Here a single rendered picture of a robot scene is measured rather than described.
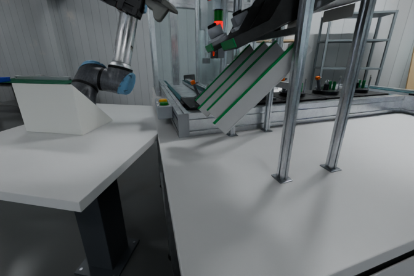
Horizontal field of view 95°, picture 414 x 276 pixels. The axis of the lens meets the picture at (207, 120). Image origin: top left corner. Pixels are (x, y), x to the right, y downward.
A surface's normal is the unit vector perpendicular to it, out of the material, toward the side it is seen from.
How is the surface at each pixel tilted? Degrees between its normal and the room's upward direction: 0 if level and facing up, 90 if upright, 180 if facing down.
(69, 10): 90
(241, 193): 0
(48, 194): 0
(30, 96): 90
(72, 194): 0
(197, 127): 90
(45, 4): 90
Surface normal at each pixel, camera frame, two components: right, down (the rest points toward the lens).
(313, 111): 0.30, 0.29
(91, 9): -0.18, 0.30
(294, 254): 0.00, -0.95
